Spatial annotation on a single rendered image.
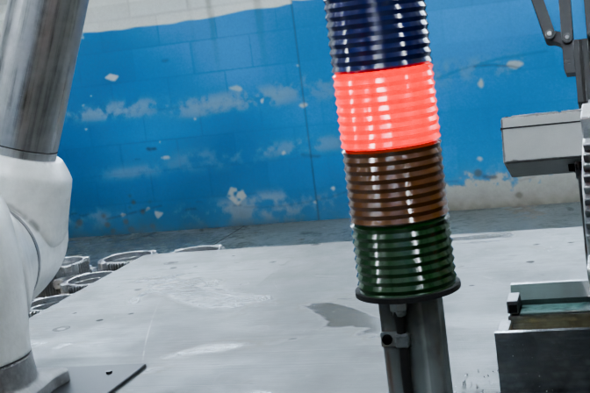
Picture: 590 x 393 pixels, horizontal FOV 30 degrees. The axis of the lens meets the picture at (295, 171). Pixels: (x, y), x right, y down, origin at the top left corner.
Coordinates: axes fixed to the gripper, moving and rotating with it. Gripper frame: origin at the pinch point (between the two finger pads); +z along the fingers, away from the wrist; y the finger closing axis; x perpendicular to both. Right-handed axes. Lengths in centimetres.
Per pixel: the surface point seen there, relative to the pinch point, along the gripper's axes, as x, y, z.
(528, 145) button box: -3.5, -5.8, 8.0
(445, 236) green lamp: -51, -7, 25
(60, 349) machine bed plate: 22, -73, 24
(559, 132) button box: -3.5, -2.7, 6.9
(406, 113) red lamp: -55, -8, 19
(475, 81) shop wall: 507, -76, -163
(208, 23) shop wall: 490, -237, -215
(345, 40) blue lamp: -57, -11, 14
